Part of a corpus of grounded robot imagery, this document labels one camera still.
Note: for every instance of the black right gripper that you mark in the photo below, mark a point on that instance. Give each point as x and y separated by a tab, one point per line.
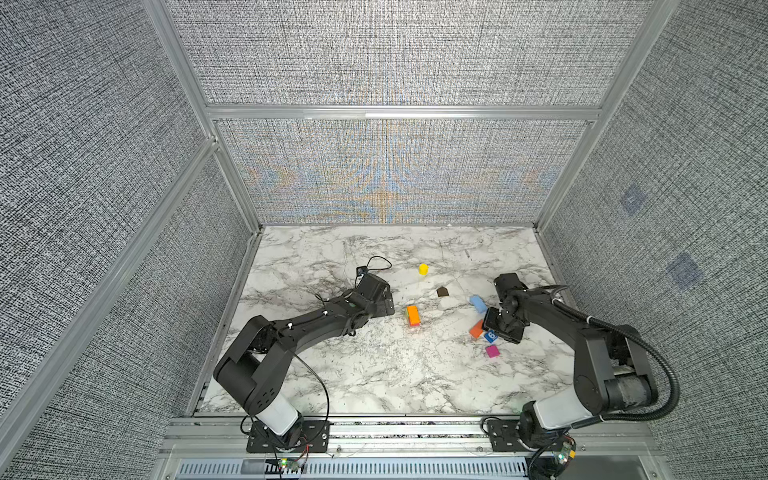
488	317

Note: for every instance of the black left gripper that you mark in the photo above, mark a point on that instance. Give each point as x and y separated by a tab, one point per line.
382	310

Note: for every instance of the orange wood block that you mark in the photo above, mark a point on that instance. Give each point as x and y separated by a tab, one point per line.
413	315

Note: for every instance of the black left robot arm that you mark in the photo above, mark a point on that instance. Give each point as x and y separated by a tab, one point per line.
254	367

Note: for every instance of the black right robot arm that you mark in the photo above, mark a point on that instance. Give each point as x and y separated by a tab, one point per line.
611	375

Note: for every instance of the red-orange wood block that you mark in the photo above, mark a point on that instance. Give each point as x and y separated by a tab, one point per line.
477	330

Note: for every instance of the light blue wood block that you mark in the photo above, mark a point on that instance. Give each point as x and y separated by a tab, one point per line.
478	303

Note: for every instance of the magenta wood cube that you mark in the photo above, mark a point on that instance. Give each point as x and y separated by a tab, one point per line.
492	351

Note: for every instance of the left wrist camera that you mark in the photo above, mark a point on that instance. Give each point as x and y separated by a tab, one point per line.
370	286

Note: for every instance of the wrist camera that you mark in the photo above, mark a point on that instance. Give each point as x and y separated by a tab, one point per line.
506	284
370	286

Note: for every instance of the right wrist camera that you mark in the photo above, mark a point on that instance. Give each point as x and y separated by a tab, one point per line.
506	284

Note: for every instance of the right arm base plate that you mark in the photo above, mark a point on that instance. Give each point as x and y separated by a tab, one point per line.
503	434

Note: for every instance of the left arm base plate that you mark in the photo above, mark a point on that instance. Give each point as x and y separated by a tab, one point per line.
306	436

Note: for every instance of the aluminium front rail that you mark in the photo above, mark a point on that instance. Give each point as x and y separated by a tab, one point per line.
431	435

